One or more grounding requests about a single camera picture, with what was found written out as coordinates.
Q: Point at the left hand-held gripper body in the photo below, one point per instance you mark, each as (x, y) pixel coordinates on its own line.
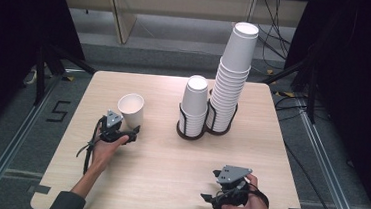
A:
(113, 119)

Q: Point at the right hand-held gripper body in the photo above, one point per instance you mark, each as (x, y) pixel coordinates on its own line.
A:
(233, 193)

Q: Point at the white paper cup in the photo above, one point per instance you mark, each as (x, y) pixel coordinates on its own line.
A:
(135, 117)

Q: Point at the short stack of white cups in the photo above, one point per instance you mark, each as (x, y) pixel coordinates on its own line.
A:
(194, 98)

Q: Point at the person's left hand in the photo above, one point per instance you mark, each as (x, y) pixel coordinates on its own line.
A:
(104, 153)

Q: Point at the black metal stand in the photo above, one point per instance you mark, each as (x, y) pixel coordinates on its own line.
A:
(312, 94)
(41, 73)

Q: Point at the person's dark jacket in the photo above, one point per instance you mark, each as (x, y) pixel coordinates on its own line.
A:
(66, 205)

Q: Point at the beige wooden cabinet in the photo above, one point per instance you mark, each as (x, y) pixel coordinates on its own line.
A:
(123, 12)

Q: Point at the tall stack of white cups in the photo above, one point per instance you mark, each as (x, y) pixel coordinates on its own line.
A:
(237, 55)

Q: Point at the dark curtain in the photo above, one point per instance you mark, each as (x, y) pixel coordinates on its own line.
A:
(11, 37)
(359, 81)

